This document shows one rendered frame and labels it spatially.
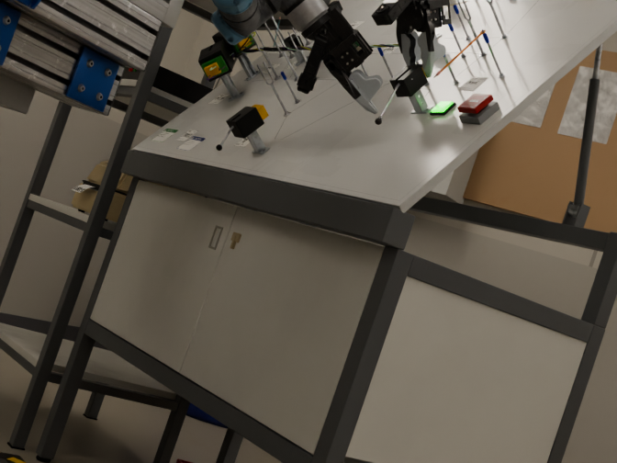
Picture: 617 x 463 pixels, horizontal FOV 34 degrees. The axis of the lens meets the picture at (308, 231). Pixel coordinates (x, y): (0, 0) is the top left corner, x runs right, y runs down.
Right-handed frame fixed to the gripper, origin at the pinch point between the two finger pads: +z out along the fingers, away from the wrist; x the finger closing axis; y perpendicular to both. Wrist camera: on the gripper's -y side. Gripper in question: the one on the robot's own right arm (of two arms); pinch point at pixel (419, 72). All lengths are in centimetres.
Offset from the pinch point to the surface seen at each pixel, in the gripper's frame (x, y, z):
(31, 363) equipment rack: 114, -49, 70
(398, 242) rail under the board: -20.3, -28.8, 26.8
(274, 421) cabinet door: 2, -46, 60
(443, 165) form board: -21.4, -16.9, 15.3
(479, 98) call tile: -18.6, -3.0, 5.3
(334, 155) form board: 11.2, -15.5, 14.7
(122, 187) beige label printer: 109, -15, 27
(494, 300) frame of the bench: -21.8, -7.4, 43.4
